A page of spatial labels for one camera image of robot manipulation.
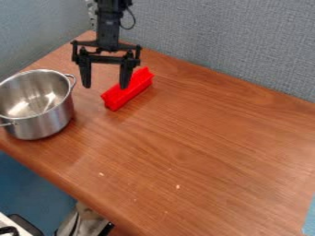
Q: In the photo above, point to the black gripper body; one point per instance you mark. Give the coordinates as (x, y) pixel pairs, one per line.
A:
(88, 52)

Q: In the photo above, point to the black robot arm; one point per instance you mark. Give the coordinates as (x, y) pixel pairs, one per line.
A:
(109, 14)

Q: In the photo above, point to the red star-shaped block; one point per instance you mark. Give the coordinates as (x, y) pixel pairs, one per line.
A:
(116, 97)

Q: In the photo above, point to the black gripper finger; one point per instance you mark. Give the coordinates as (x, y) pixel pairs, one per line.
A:
(84, 66)
(125, 72)

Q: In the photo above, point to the stainless steel pot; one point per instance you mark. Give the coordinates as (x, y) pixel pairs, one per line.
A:
(36, 106)

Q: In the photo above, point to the metal table leg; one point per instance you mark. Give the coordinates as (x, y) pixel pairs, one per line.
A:
(84, 222)

